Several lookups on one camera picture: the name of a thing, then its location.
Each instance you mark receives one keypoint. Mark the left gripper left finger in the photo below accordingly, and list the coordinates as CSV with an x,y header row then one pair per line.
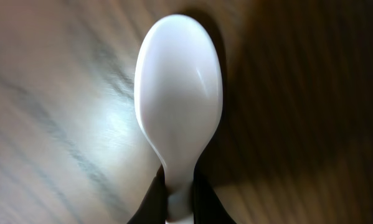
x,y
153,208

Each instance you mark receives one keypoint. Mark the white plastic spoon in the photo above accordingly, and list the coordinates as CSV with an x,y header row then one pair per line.
x,y
178,97

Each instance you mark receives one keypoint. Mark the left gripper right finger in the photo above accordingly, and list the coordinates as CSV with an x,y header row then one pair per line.
x,y
206,206

